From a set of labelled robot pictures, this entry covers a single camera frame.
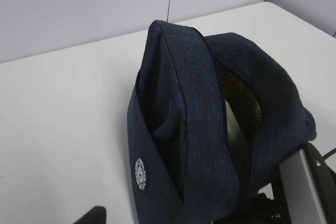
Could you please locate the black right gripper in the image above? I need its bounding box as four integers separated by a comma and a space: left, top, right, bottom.
251, 142, 336, 224

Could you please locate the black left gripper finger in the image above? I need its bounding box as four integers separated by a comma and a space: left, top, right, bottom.
73, 206, 106, 224

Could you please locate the green lid glass lunch box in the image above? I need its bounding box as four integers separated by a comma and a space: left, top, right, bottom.
225, 100, 259, 156

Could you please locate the dark navy fabric lunch bag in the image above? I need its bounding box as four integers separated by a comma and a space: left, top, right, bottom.
127, 20, 317, 223

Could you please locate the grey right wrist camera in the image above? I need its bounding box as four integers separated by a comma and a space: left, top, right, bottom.
279, 150, 328, 224

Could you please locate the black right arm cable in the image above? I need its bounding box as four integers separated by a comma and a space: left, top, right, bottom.
322, 147, 336, 162

